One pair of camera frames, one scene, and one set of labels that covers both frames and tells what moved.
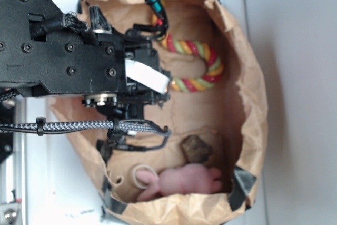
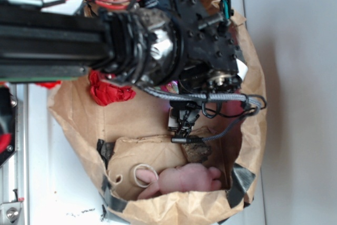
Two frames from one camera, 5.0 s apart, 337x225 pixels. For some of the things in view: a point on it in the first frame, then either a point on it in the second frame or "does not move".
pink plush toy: [182, 179] does not move
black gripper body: [145, 82] -> [210, 59]
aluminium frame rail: [13, 174] does not move
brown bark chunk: [195, 149] does not move
